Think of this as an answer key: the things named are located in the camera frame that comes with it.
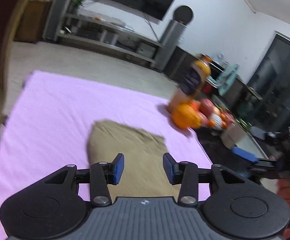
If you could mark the beige paper cup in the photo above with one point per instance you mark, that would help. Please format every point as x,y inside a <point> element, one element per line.
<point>232,135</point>

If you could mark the red apple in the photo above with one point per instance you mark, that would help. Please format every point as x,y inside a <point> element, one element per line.
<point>206,107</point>

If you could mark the orange juice bottle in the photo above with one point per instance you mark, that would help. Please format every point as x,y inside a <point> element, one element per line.
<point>192,82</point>

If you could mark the tower speaker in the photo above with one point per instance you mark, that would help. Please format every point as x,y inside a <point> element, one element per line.
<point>53,23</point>
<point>169,40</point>

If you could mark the right tower speaker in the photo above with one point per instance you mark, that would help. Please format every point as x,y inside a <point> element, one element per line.
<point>169,40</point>

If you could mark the left tower speaker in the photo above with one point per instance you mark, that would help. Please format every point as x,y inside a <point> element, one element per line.
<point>53,23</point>

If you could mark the khaki cargo pants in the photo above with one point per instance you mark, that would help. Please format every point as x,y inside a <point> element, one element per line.
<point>143,174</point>

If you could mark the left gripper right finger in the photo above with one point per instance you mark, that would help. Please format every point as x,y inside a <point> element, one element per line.
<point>185,174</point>

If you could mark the fruit tray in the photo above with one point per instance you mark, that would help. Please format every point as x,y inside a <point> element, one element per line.
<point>218,120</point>

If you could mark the wooden cabinet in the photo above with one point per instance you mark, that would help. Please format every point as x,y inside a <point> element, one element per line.
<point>32,22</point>

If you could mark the large orange citrus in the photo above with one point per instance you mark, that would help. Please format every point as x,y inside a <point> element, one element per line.
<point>184,116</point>

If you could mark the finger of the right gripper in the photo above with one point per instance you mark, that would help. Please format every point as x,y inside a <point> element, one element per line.
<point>244,154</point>

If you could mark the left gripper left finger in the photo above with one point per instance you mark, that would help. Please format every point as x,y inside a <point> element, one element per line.
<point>103,174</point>

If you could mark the grey tv stand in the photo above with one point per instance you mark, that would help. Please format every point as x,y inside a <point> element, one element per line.
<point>108,38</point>

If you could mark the pink fleece towel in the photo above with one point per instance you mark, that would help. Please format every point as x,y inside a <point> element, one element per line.
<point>50,124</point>

